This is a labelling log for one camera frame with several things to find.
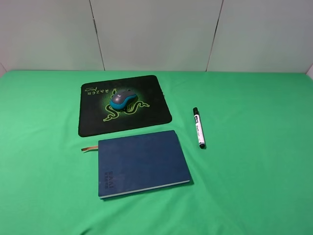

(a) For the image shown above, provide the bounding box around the grey teal computer mouse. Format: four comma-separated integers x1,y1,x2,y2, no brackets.
110,89,137,110

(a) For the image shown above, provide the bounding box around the white black marker pen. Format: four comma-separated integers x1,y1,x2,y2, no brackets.
193,107,206,149

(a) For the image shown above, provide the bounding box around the black green mouse pad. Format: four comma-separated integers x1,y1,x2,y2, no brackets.
78,75,172,137

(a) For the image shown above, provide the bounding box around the dark blue notebook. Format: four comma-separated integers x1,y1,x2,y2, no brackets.
98,130,192,199

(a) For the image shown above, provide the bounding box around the brown ribbon bookmark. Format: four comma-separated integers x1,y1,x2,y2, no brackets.
81,145,98,152

